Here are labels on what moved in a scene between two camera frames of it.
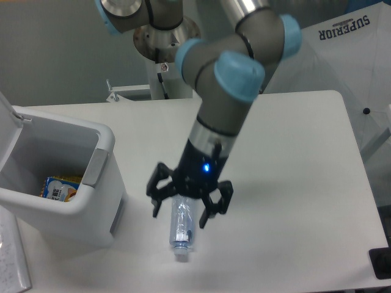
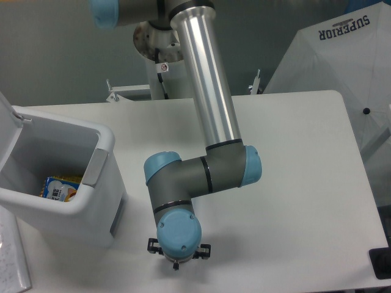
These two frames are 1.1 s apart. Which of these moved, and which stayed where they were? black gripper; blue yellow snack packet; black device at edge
Moved: black gripper
Stayed: black device at edge; blue yellow snack packet
